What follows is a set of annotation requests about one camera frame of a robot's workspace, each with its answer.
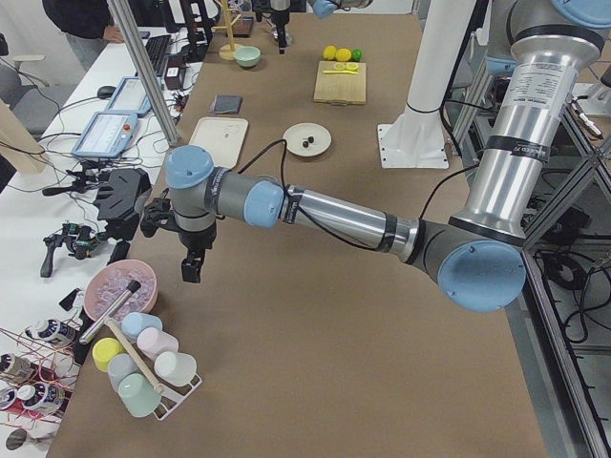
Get wooden cup holder stand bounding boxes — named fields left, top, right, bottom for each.
left=212, top=0, right=242, bottom=61

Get white rabbit tray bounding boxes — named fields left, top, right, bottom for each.
left=189, top=116, right=248, bottom=169

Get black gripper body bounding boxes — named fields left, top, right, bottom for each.
left=269, top=0, right=290, bottom=32
left=179, top=223, right=217, bottom=260

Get pink plastic cup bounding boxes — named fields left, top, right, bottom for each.
left=137, top=327, right=179, bottom=361

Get grey folded cloth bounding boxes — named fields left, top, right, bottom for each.
left=210, top=94, right=242, bottom=115

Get light blue plastic cup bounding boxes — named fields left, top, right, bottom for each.
left=120, top=312, right=163, bottom=342

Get aluminium frame post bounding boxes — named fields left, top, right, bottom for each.
left=107, top=0, right=179, bottom=147

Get wooden cutting board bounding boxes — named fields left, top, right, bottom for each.
left=313, top=61, right=367, bottom=105

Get yellow plastic cup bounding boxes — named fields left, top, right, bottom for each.
left=92, top=337, right=125, bottom=373

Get white plastic cup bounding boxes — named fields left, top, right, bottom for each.
left=154, top=351, right=197, bottom=386

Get teach pendant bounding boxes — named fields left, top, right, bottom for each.
left=72, top=111, right=138, bottom=159
left=106, top=76, right=151, bottom=117

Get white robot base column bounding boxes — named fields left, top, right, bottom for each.
left=378, top=0, right=488, bottom=169

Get bottle rack with bottles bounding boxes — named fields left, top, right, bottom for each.
left=1, top=327, right=80, bottom=428

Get person in dark clothes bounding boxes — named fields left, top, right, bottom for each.
left=42, top=0, right=124, bottom=72

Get steel muddler tool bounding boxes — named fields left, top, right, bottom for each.
left=78, top=280, right=141, bottom=345

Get white wire cup rack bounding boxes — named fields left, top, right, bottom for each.
left=102, top=319, right=203, bottom=422

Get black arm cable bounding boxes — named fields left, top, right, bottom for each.
left=237, top=138, right=481, bottom=251

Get grey plastic cup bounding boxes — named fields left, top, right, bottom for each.
left=107, top=353, right=140, bottom=392

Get green lime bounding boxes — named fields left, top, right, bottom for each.
left=351, top=49, right=363, bottom=62

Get yellow lemon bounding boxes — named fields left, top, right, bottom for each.
left=323, top=45, right=337, bottom=61
left=334, top=48, right=352, bottom=62

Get round white plate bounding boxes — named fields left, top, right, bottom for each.
left=283, top=122, right=332, bottom=157

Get pink bowl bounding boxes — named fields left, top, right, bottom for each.
left=84, top=260, right=158, bottom=322

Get mint green bowl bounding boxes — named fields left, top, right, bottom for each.
left=234, top=46, right=262, bottom=69

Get mint green plastic cup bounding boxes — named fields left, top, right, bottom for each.
left=118, top=373, right=161, bottom=418

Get yellow plastic knife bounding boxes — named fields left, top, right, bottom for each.
left=322, top=70, right=359, bottom=75

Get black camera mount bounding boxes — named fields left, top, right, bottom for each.
left=139, top=188, right=171, bottom=238

